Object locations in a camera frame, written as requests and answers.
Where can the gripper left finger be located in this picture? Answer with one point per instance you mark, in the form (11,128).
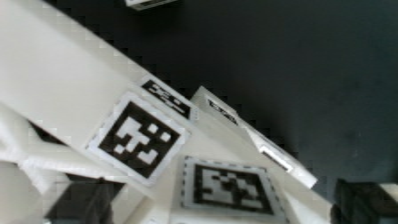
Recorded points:
(84,205)

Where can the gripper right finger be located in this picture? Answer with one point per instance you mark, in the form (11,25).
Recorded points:
(364,205)

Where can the white tagged cube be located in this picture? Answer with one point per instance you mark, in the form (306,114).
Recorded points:
(227,195)
(144,4)

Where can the white chair back frame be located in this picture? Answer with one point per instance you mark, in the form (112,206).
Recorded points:
(96,122)

